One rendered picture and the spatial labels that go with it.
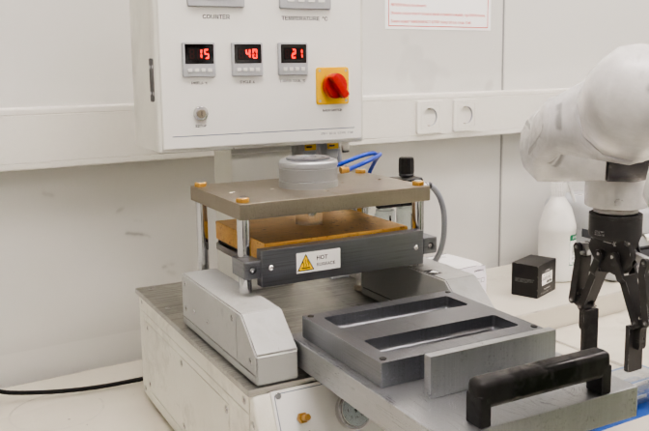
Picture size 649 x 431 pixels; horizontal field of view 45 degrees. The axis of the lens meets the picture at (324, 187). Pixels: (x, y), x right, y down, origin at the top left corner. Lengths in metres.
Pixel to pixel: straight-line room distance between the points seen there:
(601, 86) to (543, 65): 1.22
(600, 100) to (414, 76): 0.99
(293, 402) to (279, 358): 0.05
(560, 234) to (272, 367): 1.04
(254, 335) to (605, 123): 0.42
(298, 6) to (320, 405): 0.58
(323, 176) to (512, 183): 0.99
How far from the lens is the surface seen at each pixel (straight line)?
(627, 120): 0.77
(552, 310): 1.63
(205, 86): 1.13
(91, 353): 1.49
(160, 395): 1.23
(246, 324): 0.88
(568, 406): 0.75
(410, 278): 1.08
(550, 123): 0.93
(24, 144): 1.34
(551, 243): 1.79
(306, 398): 0.89
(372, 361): 0.76
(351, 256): 0.99
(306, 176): 1.02
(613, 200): 1.19
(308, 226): 1.04
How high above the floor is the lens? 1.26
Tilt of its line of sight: 9 degrees down
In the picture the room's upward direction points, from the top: 1 degrees counter-clockwise
